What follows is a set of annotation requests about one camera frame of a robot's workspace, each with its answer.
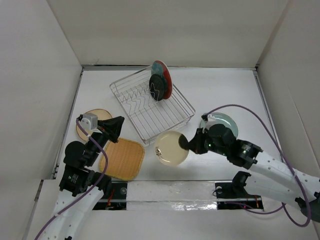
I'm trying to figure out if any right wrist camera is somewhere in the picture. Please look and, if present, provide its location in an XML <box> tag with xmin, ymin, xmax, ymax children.
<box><xmin>200</xmin><ymin>114</ymin><xmax>217</xmax><ymax>131</ymax></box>

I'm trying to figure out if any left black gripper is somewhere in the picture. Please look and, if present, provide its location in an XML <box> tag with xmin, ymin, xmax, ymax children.
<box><xmin>85</xmin><ymin>115</ymin><xmax>125</xmax><ymax>165</ymax></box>

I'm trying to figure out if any light green flower bowl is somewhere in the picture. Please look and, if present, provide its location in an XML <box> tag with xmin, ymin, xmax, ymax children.
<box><xmin>207</xmin><ymin>112</ymin><xmax>239</xmax><ymax>138</ymax></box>

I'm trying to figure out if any red and teal floral plate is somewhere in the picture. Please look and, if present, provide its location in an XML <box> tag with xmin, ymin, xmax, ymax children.
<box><xmin>151</xmin><ymin>60</ymin><xmax>173</xmax><ymax>100</ymax></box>

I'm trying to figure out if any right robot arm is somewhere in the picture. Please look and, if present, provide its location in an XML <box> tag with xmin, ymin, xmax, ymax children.
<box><xmin>178</xmin><ymin>124</ymin><xmax>320</xmax><ymax>222</ymax></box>

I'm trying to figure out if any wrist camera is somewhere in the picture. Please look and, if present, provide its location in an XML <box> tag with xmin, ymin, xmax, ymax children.
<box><xmin>200</xmin><ymin>114</ymin><xmax>217</xmax><ymax>131</ymax></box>
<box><xmin>79</xmin><ymin>112</ymin><xmax>98</xmax><ymax>131</ymax></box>

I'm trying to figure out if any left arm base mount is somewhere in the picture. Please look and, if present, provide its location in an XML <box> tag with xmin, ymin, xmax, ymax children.
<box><xmin>93</xmin><ymin>181</ymin><xmax>128</xmax><ymax>211</ymax></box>

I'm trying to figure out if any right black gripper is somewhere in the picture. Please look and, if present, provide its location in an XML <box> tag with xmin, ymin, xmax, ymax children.
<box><xmin>185</xmin><ymin>127</ymin><xmax>228</xmax><ymax>157</ymax></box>

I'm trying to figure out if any gold rimmed cream plate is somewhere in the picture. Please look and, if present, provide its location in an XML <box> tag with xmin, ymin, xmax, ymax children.
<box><xmin>154</xmin><ymin>130</ymin><xmax>189</xmax><ymax>167</ymax></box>

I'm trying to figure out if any small black plate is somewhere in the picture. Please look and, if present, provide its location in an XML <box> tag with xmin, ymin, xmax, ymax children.
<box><xmin>148</xmin><ymin>74</ymin><xmax>168</xmax><ymax>102</ymax></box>

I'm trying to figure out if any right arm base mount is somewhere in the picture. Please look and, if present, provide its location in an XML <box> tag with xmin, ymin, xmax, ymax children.
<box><xmin>212</xmin><ymin>171</ymin><xmax>264</xmax><ymax>210</ymax></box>

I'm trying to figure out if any wire dish rack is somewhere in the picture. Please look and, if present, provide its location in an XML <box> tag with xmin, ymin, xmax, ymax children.
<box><xmin>109</xmin><ymin>66</ymin><xmax>196</xmax><ymax>145</ymax></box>

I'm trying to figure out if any woven bamboo square tray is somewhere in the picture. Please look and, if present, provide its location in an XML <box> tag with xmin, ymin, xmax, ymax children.
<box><xmin>104</xmin><ymin>138</ymin><xmax>145</xmax><ymax>181</ymax></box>

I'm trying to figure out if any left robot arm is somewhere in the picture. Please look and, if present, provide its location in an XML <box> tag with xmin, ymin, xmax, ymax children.
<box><xmin>35</xmin><ymin>113</ymin><xmax>125</xmax><ymax>240</ymax></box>

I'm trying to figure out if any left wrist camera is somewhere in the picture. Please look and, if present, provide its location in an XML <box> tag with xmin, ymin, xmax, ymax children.
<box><xmin>79</xmin><ymin>112</ymin><xmax>98</xmax><ymax>131</ymax></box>

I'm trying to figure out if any round wooden plate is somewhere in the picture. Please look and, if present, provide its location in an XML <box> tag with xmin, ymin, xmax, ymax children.
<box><xmin>75</xmin><ymin>108</ymin><xmax>112</xmax><ymax>142</ymax></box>

